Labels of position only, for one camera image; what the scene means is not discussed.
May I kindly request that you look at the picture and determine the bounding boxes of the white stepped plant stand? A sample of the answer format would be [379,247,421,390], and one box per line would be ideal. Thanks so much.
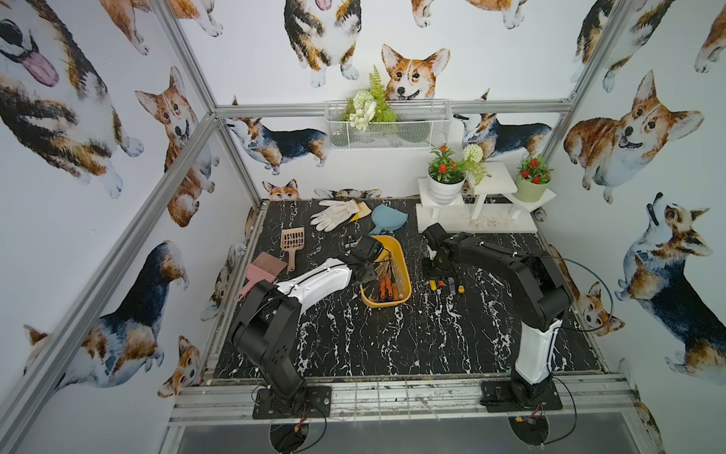
[416,162,557,234]

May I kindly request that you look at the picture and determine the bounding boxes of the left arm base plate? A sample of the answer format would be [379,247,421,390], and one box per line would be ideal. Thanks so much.
[253,386,333,420]

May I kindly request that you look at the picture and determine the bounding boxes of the white pot red flowers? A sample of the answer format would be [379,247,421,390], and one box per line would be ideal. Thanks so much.
[427,145,466,205]

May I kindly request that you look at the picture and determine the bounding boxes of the white work glove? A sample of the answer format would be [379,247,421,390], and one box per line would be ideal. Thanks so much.
[310,200,360,233]

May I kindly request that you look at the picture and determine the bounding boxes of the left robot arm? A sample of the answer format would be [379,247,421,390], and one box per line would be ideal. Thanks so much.
[228,236,388,402]

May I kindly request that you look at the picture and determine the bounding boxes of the brown plastic slotted scoop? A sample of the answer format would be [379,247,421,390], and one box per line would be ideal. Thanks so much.
[280,227,306,272]

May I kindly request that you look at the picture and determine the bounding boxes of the pink hand brush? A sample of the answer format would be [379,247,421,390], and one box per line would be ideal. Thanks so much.
[234,253,287,302]

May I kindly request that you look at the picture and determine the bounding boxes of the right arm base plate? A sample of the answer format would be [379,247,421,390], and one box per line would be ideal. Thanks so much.
[480,379,563,412]

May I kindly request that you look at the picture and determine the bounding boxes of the blue plastic dustpan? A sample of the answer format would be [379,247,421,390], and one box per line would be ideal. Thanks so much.
[369,204,408,236]

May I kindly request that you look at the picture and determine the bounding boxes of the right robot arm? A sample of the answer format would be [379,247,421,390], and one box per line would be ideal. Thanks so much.
[423,223,573,408]

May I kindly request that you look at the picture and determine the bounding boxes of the orange grey handle screwdriver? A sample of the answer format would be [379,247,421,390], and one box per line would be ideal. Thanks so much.
[378,274,389,302]

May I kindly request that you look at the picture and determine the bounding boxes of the yellow cloth under glove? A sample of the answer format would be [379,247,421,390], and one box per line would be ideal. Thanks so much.
[349,202,372,223]

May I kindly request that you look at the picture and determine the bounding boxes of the white wire wall basket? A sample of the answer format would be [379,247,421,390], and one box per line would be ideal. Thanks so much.
[324,100,453,151]

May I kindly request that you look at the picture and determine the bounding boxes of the green fern with white flowers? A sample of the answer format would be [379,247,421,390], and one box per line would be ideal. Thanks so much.
[341,66,397,132]

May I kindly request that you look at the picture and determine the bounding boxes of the green pot red flowers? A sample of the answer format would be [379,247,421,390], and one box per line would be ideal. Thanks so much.
[514,155,553,202]

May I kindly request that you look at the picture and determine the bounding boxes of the yellow plastic storage box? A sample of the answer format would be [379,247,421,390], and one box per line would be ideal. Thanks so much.
[359,236,412,308]

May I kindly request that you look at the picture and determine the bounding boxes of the white hydrangea flower sprig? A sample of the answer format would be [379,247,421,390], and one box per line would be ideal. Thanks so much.
[458,144,487,187]

